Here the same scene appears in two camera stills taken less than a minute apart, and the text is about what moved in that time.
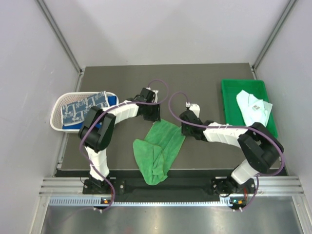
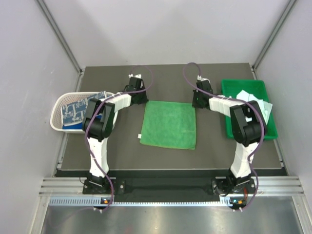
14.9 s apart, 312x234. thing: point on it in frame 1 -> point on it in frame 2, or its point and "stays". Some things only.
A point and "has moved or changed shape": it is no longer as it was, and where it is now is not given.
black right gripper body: x=186 y=130 -> x=197 y=101
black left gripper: x=155 y=116 -> x=144 y=99
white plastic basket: x=61 y=99 stays
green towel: x=154 y=155 has moved or changed shape
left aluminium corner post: x=78 y=67 stays
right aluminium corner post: x=281 y=23 stays
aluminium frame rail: x=268 y=185 stays
